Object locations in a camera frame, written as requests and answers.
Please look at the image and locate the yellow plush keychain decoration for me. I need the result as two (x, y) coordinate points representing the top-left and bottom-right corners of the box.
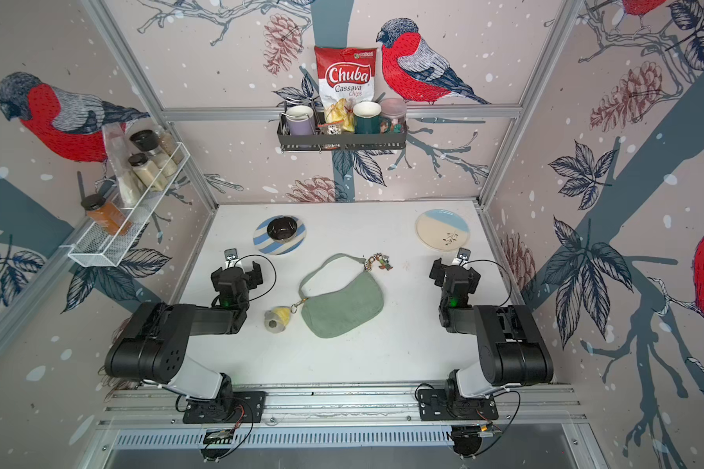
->
(264, 299), (305, 334)

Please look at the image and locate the red fox figure keychain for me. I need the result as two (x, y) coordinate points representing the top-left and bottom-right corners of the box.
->
(364, 253), (393, 272)

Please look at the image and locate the green corduroy shoulder bag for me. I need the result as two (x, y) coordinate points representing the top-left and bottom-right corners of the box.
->
(298, 253), (384, 339)

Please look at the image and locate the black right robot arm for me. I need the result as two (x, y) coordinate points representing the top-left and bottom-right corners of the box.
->
(429, 259), (555, 400)

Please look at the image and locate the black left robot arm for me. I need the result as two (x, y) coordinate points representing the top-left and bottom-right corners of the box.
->
(104, 260), (264, 406)

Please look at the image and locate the clear plastic bag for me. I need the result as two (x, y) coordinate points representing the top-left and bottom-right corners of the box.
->
(102, 123), (142, 209)

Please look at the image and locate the red Chuba chips bag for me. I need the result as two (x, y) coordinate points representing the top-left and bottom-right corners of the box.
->
(315, 46), (377, 111)

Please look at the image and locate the cream and blue plate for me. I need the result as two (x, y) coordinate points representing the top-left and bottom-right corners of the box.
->
(416, 209), (471, 252)

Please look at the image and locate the blue striped plate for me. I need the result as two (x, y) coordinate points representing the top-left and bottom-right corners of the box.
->
(253, 215), (307, 256)

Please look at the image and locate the dark ceramic bowl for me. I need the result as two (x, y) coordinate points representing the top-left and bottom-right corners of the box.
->
(267, 216), (298, 243)

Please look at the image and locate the orange spice jar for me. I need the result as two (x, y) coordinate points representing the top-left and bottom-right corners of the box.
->
(81, 193), (130, 236)

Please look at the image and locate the tall black lid spice jar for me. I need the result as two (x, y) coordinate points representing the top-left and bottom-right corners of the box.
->
(129, 129), (178, 178)

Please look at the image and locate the pink lidded jar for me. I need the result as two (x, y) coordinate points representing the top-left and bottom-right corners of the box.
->
(379, 98), (407, 134)

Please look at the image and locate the green mug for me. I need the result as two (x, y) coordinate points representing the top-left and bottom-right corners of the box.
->
(353, 101), (381, 135)

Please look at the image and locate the yellow snack packet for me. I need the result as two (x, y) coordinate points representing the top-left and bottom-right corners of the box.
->
(324, 98), (355, 133)

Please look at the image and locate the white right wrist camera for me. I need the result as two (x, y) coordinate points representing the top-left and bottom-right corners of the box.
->
(452, 247), (471, 267)

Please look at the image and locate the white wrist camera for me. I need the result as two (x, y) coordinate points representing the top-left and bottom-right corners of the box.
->
(452, 247), (471, 267)
(224, 248), (239, 269)

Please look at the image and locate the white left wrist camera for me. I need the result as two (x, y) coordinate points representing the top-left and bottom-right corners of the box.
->
(224, 248), (239, 269)

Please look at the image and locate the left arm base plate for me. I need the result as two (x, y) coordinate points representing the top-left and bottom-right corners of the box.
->
(183, 391), (267, 425)

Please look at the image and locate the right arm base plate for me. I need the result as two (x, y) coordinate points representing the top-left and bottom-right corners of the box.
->
(414, 385), (499, 421)

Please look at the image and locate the white wire wall rack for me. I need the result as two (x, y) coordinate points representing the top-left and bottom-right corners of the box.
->
(68, 142), (191, 268)

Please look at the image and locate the dark metal wall shelf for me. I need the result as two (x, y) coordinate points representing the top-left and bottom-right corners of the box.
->
(277, 113), (409, 152)

